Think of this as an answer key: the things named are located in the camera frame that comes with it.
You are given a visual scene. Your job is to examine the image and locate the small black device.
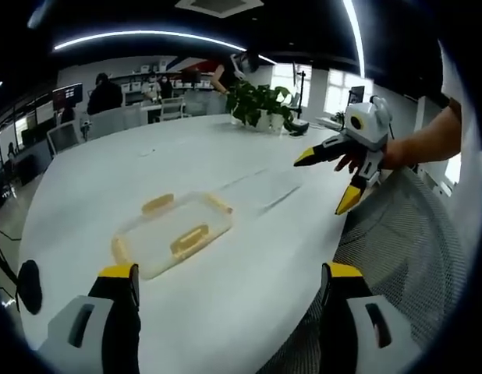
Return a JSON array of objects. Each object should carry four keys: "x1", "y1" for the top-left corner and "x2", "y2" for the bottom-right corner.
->
[{"x1": 289, "y1": 119, "x2": 311, "y2": 136}]

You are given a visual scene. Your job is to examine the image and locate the black tripod stand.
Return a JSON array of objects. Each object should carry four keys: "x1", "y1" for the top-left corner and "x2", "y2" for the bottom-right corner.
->
[{"x1": 292, "y1": 61, "x2": 307, "y2": 120}]

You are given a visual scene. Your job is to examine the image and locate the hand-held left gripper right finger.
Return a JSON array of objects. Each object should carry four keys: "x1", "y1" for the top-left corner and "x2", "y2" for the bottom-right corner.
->
[{"x1": 321, "y1": 261, "x2": 425, "y2": 374}]

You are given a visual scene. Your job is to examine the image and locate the ceiling light strip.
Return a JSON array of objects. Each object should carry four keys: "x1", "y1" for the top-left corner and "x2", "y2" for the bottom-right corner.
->
[
  {"x1": 341, "y1": 0, "x2": 367, "y2": 76},
  {"x1": 52, "y1": 30, "x2": 248, "y2": 52}
]

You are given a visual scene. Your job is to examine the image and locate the grey mesh office chair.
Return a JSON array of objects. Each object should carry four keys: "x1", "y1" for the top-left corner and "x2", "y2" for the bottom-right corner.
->
[{"x1": 260, "y1": 167, "x2": 469, "y2": 374}]

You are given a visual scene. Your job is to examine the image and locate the ceiling air vent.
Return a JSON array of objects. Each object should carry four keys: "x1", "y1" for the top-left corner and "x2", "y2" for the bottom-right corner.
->
[{"x1": 174, "y1": 0, "x2": 253, "y2": 19}]

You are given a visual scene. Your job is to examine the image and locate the black round object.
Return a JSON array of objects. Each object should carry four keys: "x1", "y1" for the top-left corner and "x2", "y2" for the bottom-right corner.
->
[{"x1": 16, "y1": 259, "x2": 44, "y2": 316}]

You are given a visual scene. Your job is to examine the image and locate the clear lid with yellow clips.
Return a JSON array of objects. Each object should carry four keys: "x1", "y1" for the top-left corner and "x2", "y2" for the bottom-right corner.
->
[{"x1": 111, "y1": 190, "x2": 235, "y2": 282}]

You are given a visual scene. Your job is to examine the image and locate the person's right hand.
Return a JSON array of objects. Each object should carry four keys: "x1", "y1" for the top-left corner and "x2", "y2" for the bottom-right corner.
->
[{"x1": 334, "y1": 138, "x2": 400, "y2": 175}]

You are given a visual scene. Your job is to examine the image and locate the green potted plant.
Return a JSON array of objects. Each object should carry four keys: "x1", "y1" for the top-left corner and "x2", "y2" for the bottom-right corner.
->
[{"x1": 225, "y1": 79, "x2": 297, "y2": 132}]

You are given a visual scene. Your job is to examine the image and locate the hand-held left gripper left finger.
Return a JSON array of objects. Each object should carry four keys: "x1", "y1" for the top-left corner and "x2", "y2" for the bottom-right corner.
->
[{"x1": 37, "y1": 263, "x2": 143, "y2": 374}]

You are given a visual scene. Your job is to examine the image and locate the white office chair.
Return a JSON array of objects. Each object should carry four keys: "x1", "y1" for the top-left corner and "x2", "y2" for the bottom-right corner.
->
[
  {"x1": 46, "y1": 119, "x2": 81, "y2": 157},
  {"x1": 87, "y1": 107, "x2": 127, "y2": 140},
  {"x1": 160, "y1": 96, "x2": 186, "y2": 122}
]

